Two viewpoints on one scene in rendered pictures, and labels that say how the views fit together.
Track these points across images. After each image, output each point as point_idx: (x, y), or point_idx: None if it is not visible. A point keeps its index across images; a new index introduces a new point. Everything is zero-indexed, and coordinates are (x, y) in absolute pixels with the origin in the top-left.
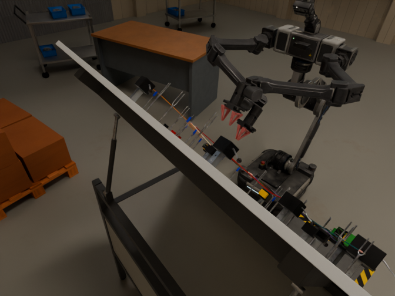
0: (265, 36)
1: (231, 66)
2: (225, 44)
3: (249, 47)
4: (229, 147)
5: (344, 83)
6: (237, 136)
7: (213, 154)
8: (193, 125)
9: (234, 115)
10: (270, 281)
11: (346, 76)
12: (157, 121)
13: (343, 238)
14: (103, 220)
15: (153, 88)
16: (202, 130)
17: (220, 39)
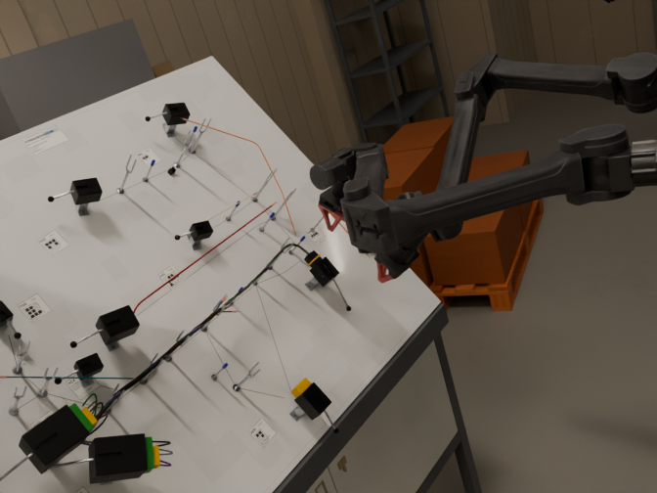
0: (655, 61)
1: (463, 125)
2: (510, 75)
3: (592, 90)
4: (71, 187)
5: (351, 187)
6: (382, 273)
7: (191, 233)
8: (249, 196)
9: (322, 210)
10: None
11: (456, 189)
12: (26, 130)
13: (20, 354)
14: None
15: (170, 118)
16: (125, 174)
17: (507, 64)
